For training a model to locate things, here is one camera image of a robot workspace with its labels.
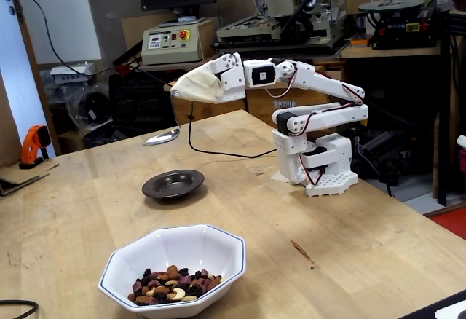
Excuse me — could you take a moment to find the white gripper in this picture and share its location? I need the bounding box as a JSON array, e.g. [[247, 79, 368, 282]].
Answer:
[[196, 52, 248, 103]]

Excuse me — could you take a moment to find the beige masking tape wrap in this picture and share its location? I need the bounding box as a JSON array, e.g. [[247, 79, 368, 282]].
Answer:
[[170, 71, 225, 104]]

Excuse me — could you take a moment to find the metal spoon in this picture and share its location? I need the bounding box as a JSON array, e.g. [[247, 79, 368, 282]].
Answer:
[[142, 91, 182, 148]]

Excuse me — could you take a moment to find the white five-joint robot arm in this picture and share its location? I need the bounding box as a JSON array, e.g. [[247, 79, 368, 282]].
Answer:
[[242, 58, 368, 198]]

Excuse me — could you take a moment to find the brown round plate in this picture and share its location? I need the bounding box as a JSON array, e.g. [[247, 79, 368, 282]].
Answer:
[[141, 169, 205, 201]]

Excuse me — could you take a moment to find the white octagonal bowl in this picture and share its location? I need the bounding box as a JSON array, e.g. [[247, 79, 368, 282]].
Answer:
[[97, 223, 247, 318]]

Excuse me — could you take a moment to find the wooden desk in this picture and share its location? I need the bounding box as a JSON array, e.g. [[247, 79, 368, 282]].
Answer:
[[163, 64, 327, 127]]

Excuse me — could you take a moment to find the beige control box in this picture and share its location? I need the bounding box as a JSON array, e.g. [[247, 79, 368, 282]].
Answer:
[[141, 18, 214, 66]]

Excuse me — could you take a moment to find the black storage crate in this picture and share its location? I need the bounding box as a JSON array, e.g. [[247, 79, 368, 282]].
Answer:
[[108, 73, 179, 130]]

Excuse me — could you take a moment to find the beige tape piece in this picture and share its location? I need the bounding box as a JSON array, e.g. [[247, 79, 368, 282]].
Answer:
[[269, 171, 292, 184]]

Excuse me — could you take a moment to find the orange flat box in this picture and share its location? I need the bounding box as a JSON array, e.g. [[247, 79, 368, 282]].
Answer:
[[349, 34, 373, 47]]

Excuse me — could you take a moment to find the clear plastic bag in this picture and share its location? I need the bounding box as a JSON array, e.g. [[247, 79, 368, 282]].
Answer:
[[60, 82, 114, 136]]

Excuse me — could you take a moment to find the brown cardboard box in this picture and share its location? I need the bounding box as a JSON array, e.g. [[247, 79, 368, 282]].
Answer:
[[344, 0, 387, 16]]

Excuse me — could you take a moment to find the small white device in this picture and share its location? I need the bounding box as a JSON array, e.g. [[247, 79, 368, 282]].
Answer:
[[50, 62, 96, 85]]

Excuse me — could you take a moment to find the white board panel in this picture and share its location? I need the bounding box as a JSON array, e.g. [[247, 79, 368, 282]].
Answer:
[[12, 0, 103, 66]]

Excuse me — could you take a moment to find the wooden shelf board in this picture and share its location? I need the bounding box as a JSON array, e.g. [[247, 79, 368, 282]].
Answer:
[[340, 44, 443, 60]]

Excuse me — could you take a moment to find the black scroll saw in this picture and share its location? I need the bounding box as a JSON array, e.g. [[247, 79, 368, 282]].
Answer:
[[358, 0, 442, 51]]

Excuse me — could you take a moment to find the black machine under bench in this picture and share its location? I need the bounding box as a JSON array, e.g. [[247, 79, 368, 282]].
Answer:
[[351, 129, 440, 189]]

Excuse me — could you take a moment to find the orange hand tool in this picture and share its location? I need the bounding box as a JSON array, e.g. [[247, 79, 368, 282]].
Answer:
[[18, 125, 51, 170]]

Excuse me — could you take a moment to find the nut and dried fruit mix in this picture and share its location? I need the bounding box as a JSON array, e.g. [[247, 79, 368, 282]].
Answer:
[[127, 264, 223, 306]]

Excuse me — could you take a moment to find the flat cardboard piece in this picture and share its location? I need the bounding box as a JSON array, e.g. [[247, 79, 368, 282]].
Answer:
[[0, 162, 61, 197]]

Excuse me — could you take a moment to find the red floor mat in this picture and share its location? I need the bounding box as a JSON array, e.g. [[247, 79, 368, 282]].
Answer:
[[425, 204, 466, 242]]

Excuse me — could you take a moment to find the black flat board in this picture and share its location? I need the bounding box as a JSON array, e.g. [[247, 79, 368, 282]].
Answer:
[[398, 288, 466, 319]]

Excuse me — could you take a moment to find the white flat item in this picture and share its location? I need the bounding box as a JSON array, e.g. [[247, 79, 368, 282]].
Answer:
[[434, 301, 466, 319]]

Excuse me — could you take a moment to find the thin dark cable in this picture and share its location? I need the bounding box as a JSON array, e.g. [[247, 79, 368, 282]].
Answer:
[[129, 64, 278, 160]]

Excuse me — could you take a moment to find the black hanging cable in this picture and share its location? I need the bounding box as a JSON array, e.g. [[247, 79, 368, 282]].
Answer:
[[0, 0, 123, 76]]

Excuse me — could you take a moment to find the wooden door frame post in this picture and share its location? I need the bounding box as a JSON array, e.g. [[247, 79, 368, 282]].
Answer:
[[7, 0, 63, 157]]

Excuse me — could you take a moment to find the black metal rack post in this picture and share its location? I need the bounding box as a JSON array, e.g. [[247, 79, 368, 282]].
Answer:
[[435, 9, 459, 207]]

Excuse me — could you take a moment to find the black looped cable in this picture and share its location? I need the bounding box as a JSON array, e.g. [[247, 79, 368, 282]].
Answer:
[[0, 299, 40, 319]]

